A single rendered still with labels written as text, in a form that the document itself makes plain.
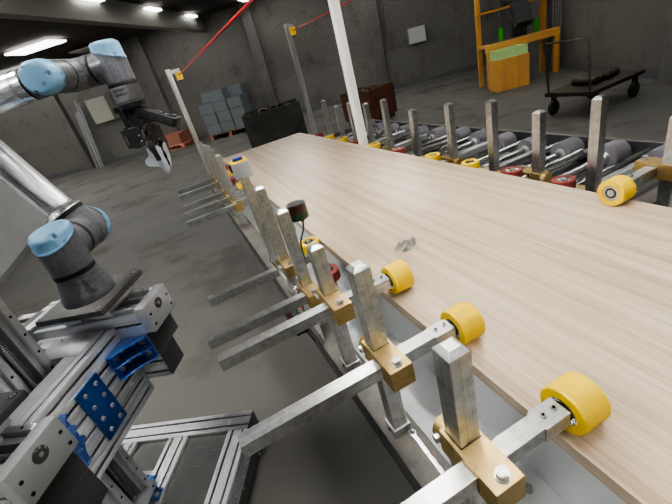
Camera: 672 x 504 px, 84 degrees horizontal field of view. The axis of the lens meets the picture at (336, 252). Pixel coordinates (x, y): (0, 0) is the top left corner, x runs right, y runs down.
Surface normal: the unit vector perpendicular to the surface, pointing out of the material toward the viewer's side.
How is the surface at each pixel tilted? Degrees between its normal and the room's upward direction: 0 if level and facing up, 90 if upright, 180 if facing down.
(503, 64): 90
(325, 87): 90
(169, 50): 90
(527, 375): 0
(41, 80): 90
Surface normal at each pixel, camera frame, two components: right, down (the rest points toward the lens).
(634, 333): -0.24, -0.85
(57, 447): 0.97, -0.18
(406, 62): -0.05, 0.48
